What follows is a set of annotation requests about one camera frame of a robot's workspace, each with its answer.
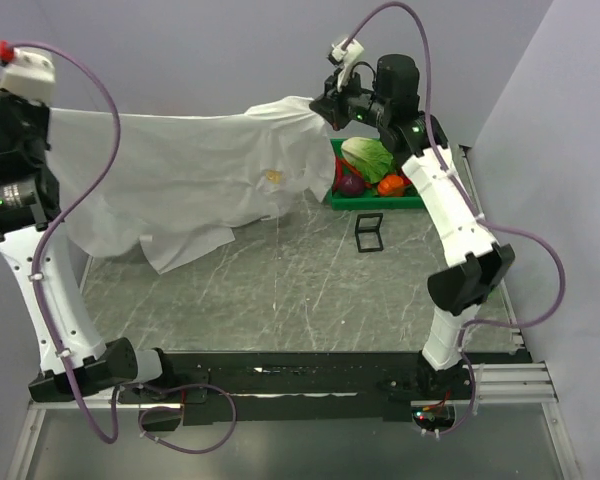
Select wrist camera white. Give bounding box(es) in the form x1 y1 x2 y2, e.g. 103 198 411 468
327 37 365 74
0 41 56 106

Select toy red chili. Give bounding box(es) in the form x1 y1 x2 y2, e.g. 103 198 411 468
335 156 361 180

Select toy purple onion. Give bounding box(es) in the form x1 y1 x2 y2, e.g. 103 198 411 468
337 174 366 198

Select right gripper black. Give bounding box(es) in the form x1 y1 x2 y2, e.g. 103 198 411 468
308 64 389 133

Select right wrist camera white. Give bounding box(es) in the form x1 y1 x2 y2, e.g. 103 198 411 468
327 37 365 74

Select white garment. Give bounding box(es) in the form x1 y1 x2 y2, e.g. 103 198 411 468
49 96 334 273

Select aluminium rail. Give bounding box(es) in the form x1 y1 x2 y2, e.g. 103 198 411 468
28 362 559 411

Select toy orange bell pepper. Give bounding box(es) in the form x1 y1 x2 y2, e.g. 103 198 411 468
376 174 407 197

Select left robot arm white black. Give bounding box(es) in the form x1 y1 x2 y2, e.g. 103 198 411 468
0 89 178 403

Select green plastic basket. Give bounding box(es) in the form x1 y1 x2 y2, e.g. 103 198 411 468
324 138 425 211

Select small black frame stand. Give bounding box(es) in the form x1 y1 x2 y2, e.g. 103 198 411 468
354 212 384 253

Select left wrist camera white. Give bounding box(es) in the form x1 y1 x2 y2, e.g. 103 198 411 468
0 41 56 106

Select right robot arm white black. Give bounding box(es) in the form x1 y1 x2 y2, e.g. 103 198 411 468
310 54 515 399

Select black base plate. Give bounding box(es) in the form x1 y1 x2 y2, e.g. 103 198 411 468
52 351 532 426

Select toy cabbage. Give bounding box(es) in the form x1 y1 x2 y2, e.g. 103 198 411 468
341 137 395 184

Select gold brooch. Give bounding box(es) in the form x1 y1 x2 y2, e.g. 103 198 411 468
265 170 284 184

